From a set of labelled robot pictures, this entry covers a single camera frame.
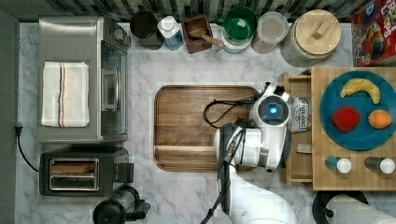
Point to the wooden drawer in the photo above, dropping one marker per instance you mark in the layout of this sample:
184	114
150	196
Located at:
298	165

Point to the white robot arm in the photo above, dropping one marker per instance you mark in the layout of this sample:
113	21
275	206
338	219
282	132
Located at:
257	142

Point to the wooden cutting board tray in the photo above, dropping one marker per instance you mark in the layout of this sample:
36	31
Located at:
184	125

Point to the glass jar white rim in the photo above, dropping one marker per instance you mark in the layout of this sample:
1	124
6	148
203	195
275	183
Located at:
232	47

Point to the dark wooden box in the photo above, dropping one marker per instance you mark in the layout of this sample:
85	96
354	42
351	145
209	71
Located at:
193	29

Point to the wooden scoop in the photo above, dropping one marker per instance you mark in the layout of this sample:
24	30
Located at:
205	36

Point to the green funnel cup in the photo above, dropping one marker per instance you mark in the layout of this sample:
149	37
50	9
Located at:
239	24

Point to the Deep River chips bag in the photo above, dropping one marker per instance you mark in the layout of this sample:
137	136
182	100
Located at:
300	120

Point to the black mug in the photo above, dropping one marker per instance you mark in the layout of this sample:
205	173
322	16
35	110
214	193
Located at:
143	25

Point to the grey speckled canister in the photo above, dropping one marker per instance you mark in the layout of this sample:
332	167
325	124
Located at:
293	54

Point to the clear lidded plastic container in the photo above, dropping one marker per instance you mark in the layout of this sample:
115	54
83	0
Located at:
272	29

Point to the black coffee grinder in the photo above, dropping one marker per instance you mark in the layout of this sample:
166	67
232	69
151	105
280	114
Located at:
122	206

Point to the stainless toaster oven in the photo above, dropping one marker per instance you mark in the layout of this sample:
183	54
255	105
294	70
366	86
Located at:
102	44

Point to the striped white towel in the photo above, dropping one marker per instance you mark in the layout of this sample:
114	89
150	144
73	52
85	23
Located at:
65	102

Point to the round wooden lid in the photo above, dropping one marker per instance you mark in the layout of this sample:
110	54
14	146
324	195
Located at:
318	32

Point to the red fruit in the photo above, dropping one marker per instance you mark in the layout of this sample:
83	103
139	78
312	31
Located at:
346	118

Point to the paper towel roll holder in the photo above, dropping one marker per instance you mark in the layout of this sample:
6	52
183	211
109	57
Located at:
347	207

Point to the black two-slot toaster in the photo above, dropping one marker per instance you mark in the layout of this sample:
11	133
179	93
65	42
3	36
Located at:
84	171

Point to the teal shaker white cap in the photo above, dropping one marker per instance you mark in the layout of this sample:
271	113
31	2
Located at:
338	164

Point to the yellow banana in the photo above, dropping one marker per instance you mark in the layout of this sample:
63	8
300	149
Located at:
355	85

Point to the blue plate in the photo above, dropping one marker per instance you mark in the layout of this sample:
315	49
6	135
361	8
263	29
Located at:
363	137

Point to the orange fruit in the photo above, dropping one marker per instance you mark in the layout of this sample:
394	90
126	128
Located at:
380	119

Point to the dark shaker white cap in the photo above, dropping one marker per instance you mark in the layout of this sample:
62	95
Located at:
383	165

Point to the cereal box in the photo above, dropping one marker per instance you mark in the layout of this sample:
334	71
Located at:
374	35

